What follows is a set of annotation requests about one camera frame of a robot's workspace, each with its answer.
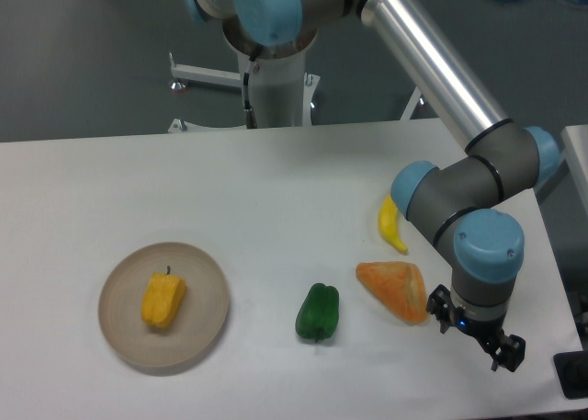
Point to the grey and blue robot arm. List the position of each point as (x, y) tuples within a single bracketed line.
[(455, 208)]

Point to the orange triangular bread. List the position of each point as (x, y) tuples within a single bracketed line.
[(399, 286)]

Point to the yellow bell pepper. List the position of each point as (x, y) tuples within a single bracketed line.
[(162, 299)]

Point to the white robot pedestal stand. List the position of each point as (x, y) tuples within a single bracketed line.
[(340, 74)]

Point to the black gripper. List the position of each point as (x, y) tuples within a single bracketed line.
[(484, 323)]

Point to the beige round plate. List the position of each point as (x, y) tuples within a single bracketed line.
[(197, 323)]

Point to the white side table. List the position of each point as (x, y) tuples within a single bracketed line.
[(572, 160)]

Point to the yellow banana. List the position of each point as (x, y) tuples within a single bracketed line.
[(388, 225)]

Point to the green bell pepper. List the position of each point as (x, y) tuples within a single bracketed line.
[(318, 316)]

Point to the black device at table edge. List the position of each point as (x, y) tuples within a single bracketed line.
[(571, 369)]

